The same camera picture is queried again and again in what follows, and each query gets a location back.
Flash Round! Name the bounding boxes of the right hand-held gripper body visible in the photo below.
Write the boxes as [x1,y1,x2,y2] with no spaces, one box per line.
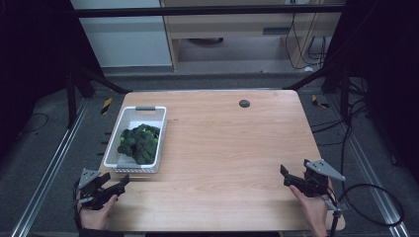
[301,158,349,212]

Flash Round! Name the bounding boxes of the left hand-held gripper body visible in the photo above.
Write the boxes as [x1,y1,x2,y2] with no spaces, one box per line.
[76,168,116,211]

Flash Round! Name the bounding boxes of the green broccoli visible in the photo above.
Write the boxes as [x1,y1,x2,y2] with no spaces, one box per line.
[117,123,161,166]

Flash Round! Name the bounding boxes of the white plastic basket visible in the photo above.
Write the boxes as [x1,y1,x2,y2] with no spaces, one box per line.
[103,105,168,175]

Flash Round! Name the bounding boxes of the person's left hand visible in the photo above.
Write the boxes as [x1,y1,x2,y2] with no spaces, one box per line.
[78,194,120,231]

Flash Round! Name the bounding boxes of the person's right hand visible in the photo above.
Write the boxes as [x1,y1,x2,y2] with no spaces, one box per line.
[289,183,334,231]

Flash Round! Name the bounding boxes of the yellow black tape strip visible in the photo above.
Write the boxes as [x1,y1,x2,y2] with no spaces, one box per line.
[100,97,114,116]
[311,94,330,110]

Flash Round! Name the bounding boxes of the black metal stand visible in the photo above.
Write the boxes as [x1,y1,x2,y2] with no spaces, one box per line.
[284,60,352,124]
[65,63,132,130]

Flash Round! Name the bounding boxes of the black curtain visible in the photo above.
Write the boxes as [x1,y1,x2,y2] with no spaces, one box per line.
[0,0,105,156]
[324,0,419,186]

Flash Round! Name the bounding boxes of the white cabinet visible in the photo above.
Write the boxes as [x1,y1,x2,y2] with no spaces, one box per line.
[69,0,174,68]

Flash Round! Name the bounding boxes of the light wooden desk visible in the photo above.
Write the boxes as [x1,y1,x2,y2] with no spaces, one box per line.
[159,0,347,72]

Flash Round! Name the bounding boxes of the black horizontal bar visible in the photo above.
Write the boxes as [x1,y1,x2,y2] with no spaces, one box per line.
[73,4,345,18]

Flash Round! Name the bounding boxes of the metal floor rail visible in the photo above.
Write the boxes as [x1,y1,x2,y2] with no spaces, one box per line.
[9,98,92,237]
[325,93,411,237]

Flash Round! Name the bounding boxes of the black floor cables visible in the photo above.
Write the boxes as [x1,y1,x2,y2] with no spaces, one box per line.
[310,77,377,186]

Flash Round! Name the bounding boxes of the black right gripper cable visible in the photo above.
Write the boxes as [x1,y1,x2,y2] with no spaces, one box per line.
[329,183,405,237]

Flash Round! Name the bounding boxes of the thin black floor cable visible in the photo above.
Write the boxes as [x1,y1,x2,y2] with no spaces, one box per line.
[18,113,50,135]

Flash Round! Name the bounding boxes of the black hanging cables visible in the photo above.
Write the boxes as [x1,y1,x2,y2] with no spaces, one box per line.
[284,13,329,72]

